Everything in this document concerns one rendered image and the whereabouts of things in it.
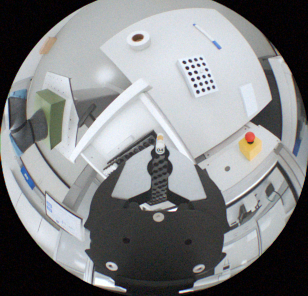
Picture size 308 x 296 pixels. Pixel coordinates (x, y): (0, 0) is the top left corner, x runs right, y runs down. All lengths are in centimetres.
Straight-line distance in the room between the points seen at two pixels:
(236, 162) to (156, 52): 44
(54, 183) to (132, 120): 308
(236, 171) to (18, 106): 75
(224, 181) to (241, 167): 7
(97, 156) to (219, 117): 44
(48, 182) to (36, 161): 68
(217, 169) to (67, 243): 193
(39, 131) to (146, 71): 48
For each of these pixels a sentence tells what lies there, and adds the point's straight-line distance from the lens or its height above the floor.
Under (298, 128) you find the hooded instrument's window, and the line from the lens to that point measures 80.
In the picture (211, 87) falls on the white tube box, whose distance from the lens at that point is 34.
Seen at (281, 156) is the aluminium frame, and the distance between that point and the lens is 41.
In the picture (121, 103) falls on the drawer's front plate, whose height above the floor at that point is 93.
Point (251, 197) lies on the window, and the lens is 34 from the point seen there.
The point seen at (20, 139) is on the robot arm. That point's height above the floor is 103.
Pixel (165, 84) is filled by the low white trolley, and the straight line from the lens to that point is 34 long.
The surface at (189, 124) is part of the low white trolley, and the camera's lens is 36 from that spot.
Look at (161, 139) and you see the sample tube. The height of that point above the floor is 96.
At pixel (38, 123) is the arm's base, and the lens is 52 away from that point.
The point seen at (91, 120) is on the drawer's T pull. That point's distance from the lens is 24.
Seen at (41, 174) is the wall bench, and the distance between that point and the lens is 329.
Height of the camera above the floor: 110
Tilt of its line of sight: 62 degrees down
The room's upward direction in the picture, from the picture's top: 174 degrees counter-clockwise
